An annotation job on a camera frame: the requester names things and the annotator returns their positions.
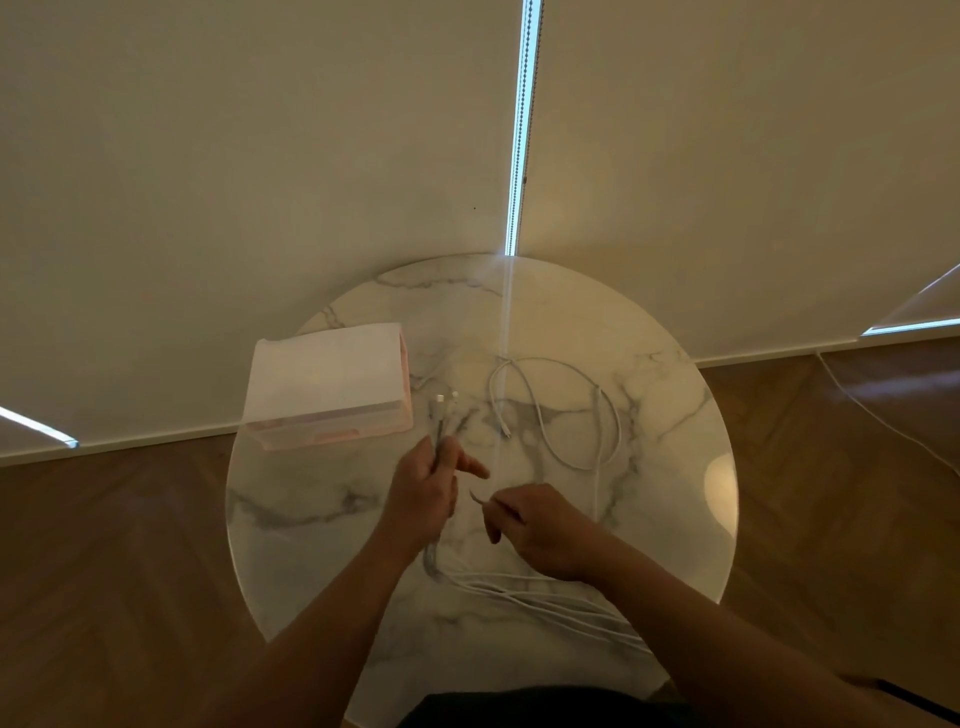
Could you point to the person's right hand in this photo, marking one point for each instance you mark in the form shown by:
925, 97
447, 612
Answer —
555, 536

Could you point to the person's left hand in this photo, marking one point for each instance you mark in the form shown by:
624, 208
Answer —
420, 502

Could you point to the pink white storage box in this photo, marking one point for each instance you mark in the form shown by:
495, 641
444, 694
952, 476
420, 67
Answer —
326, 371

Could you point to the person's left forearm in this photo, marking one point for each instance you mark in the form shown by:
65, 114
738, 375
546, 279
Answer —
300, 652

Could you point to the person's right forearm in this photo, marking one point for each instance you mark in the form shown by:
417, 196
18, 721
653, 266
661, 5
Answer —
735, 660

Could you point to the person's black clothing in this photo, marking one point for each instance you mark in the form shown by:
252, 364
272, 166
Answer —
547, 711

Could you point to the beige roller blind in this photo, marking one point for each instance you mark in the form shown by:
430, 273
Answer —
225, 180
750, 165

